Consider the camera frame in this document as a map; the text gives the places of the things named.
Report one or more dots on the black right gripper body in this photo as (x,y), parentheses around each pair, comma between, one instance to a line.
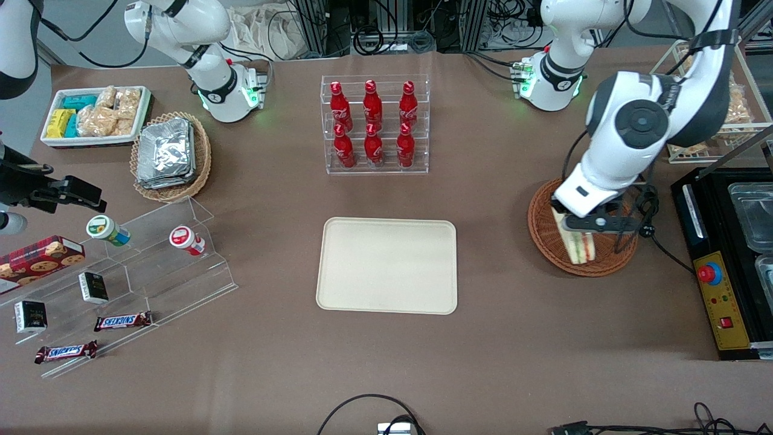
(17,181)

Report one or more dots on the triangle sandwich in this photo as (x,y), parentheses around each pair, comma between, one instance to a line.
(581,249)

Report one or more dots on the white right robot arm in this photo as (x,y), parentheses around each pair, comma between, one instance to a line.
(181,24)

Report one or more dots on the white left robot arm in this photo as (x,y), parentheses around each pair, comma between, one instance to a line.
(628,96)

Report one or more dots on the brown round wicker basket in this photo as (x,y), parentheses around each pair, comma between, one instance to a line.
(543,235)

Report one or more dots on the white rectangular snack tray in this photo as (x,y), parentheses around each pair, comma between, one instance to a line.
(90,141)

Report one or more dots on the light tan wicker basket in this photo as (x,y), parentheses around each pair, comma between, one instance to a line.
(202,163)

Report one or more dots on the cream rectangular tray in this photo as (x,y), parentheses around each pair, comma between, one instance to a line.
(386,266)

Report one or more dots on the green lid yogurt cup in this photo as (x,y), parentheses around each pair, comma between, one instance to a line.
(104,228)

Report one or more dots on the teal snack pack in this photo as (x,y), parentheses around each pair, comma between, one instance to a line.
(72,127)
(80,101)

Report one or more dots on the clear bag of rice crackers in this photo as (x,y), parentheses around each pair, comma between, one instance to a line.
(105,96)
(96,121)
(124,127)
(128,103)

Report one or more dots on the yellow snack pack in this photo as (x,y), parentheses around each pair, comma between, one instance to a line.
(59,122)

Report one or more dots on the red cookie box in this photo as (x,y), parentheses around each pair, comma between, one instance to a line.
(36,260)

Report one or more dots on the small black box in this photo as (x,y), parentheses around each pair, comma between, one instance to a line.
(30,316)
(93,287)

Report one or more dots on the stack of foil containers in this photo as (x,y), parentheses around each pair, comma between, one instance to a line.
(164,154)

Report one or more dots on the red emergency stop button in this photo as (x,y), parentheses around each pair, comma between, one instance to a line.
(709,273)

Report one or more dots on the red lid yogurt cup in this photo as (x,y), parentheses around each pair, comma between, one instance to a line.
(183,237)

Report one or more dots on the clear acrylic stepped shelf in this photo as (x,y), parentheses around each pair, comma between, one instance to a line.
(169,284)

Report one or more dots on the Snickers chocolate bar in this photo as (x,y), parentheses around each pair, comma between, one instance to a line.
(65,351)
(122,321)

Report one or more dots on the clear plastic container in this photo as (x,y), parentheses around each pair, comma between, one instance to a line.
(755,220)
(766,278)

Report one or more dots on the black sealing machine yellow panel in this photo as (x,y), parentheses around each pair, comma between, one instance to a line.
(724,338)

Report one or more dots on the clear bag of fried snacks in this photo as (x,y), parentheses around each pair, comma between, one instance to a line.
(738,106)

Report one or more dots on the red cola bottle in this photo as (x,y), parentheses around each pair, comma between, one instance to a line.
(340,109)
(344,151)
(405,150)
(372,107)
(408,107)
(373,150)

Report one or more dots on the clear acrylic bottle rack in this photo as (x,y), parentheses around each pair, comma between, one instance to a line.
(374,169)

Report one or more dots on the beige cloth bag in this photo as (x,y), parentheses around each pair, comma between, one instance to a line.
(266,33)

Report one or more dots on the small silver device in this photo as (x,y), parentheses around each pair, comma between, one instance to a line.
(394,429)

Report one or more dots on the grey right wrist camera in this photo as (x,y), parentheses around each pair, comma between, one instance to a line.
(11,223)

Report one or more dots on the aluminium frame post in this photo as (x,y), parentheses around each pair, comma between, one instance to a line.
(474,24)
(314,27)

